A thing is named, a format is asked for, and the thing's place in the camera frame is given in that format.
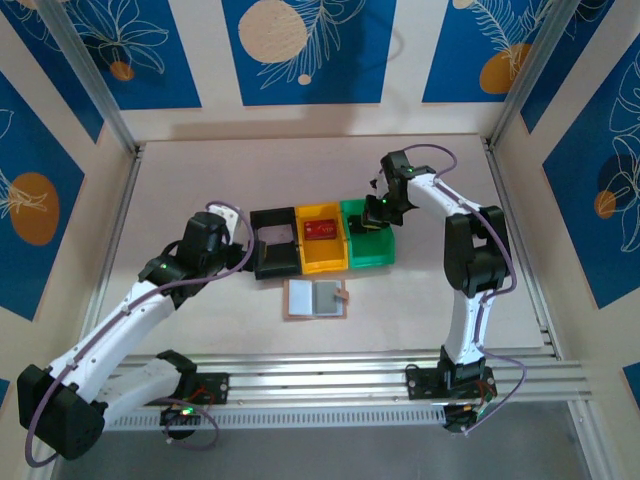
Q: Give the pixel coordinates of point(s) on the dark plastic card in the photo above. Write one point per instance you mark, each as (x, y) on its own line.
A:
(327, 300)

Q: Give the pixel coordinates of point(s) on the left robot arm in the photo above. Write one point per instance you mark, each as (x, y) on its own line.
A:
(100, 345)

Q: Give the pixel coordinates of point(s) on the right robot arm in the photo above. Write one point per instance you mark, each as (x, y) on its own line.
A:
(465, 325)

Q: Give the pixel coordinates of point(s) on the black VIP card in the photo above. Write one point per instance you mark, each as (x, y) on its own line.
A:
(354, 226)

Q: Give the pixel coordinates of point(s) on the silver white card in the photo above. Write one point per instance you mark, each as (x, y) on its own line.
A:
(276, 235)

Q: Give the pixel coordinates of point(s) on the red VIP card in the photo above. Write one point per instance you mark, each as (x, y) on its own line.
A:
(321, 229)

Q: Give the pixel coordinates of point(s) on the green plastic bin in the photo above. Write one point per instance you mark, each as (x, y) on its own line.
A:
(372, 255)

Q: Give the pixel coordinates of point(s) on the black plastic bin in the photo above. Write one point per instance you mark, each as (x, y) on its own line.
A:
(272, 214)

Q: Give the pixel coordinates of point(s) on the yellow plastic bin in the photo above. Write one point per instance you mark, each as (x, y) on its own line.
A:
(322, 260)

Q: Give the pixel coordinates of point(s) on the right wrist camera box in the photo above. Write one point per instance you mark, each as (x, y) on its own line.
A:
(381, 182)

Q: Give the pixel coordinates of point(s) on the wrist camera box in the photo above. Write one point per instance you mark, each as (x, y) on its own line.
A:
(381, 182)
(225, 220)

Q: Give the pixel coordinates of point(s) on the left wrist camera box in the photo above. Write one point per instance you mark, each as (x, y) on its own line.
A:
(225, 220)

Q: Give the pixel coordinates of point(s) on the aluminium side rail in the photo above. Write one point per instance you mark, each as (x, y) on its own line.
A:
(499, 175)
(111, 250)

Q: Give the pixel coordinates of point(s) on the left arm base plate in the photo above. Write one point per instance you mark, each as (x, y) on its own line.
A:
(217, 387)

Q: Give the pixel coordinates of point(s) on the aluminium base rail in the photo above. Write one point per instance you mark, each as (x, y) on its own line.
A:
(325, 380)

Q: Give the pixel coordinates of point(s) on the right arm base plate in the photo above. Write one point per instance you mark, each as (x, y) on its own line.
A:
(420, 385)

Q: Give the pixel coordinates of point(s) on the aluminium frame post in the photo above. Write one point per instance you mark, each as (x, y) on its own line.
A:
(92, 75)
(530, 75)

